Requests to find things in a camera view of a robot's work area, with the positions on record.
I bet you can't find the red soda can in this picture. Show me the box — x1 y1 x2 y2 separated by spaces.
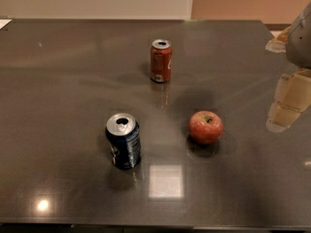
151 39 172 83

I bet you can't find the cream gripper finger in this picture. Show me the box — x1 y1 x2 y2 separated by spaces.
265 27 290 53
266 69 311 133

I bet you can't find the blue soda can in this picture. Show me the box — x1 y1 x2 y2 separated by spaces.
105 113 141 170

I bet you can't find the red apple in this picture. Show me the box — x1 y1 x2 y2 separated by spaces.
189 111 224 145

